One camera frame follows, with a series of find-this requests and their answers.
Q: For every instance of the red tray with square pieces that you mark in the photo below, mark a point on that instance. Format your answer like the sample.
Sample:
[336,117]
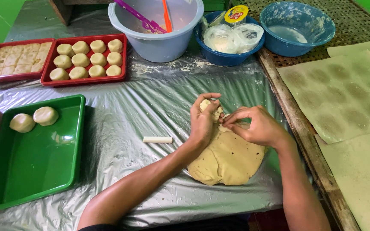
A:
[11,77]

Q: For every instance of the greasy baking paper sheet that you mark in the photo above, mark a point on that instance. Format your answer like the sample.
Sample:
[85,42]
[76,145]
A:
[336,96]

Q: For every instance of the floury blue bowl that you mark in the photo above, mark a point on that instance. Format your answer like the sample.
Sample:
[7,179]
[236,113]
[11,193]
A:
[275,46]

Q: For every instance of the round dough ball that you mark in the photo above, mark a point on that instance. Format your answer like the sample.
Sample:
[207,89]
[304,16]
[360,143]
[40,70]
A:
[22,123]
[46,115]

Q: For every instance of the clear plastic bag of flour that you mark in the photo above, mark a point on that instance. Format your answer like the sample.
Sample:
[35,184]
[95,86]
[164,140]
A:
[251,36]
[220,40]

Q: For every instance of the person's black clothing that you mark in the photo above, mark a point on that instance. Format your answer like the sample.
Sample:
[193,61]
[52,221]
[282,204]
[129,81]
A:
[172,224]

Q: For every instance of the small torn dough piece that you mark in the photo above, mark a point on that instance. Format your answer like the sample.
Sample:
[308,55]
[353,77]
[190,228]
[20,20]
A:
[205,104]

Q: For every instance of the slab of cut dough squares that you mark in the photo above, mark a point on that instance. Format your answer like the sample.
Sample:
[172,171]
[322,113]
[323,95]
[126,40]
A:
[18,59]

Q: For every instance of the person's right hand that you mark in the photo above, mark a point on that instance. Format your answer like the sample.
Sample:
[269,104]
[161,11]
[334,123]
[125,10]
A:
[262,128]

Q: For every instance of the yellow-topped sachet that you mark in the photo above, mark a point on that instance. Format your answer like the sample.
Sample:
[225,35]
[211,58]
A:
[236,14]

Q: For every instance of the pale blue plastic basin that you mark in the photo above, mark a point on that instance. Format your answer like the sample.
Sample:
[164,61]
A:
[159,48]

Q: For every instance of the white stick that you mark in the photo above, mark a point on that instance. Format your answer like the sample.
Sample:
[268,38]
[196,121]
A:
[157,140]

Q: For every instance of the person's left hand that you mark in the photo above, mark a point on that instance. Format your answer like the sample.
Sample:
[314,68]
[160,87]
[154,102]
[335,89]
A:
[201,122]

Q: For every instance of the red tray with round pieces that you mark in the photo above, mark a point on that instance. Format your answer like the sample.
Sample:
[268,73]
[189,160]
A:
[47,81]

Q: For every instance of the green plastic tray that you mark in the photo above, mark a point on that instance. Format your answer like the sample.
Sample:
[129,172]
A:
[40,160]

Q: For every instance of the purple plastic spatula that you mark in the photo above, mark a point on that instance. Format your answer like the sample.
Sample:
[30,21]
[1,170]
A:
[141,20]

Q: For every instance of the dark blue plastic bowl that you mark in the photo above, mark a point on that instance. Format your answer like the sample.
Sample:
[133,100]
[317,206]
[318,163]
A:
[223,58]

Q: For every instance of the brown wooden block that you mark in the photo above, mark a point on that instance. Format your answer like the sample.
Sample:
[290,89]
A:
[61,11]

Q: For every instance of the group of shaped dough rounds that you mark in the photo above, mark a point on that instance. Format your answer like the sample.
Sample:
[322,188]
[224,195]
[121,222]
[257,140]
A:
[85,59]

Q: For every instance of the large flat dough mass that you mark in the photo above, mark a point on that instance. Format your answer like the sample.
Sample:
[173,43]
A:
[226,157]

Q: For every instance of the clear plastic table cover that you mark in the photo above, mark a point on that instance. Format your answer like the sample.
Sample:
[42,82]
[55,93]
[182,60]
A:
[146,96]

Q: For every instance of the woven rattan wooden rack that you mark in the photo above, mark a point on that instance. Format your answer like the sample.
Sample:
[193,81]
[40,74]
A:
[361,25]

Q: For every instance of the orange plastic spatula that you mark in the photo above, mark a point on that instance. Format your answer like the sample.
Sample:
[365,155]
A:
[167,17]

